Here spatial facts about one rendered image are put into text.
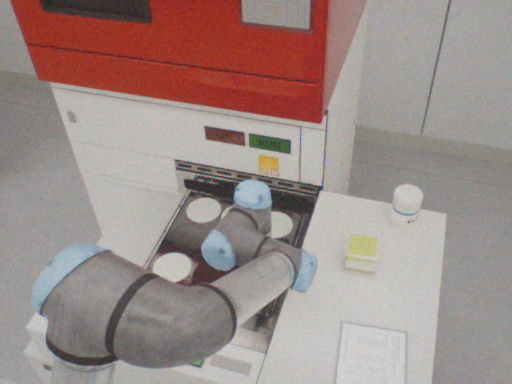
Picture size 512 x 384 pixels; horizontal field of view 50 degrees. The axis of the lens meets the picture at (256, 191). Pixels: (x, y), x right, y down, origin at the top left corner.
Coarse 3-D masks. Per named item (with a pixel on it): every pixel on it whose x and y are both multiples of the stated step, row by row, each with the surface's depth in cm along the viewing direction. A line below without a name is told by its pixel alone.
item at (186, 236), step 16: (192, 192) 165; (224, 208) 160; (272, 208) 159; (176, 224) 156; (192, 224) 156; (208, 224) 155; (176, 240) 151; (192, 240) 151; (288, 240) 150; (160, 256) 147; (192, 256) 147; (192, 272) 143; (208, 272) 143; (224, 272) 143
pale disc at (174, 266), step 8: (168, 256) 147; (176, 256) 147; (184, 256) 147; (160, 264) 145; (168, 264) 145; (176, 264) 145; (184, 264) 145; (160, 272) 143; (168, 272) 143; (176, 272) 143; (184, 272) 143; (176, 280) 141
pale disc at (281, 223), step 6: (276, 216) 157; (282, 216) 157; (288, 216) 157; (276, 222) 155; (282, 222) 155; (288, 222) 155; (276, 228) 153; (282, 228) 153; (288, 228) 153; (276, 234) 152; (282, 234) 152
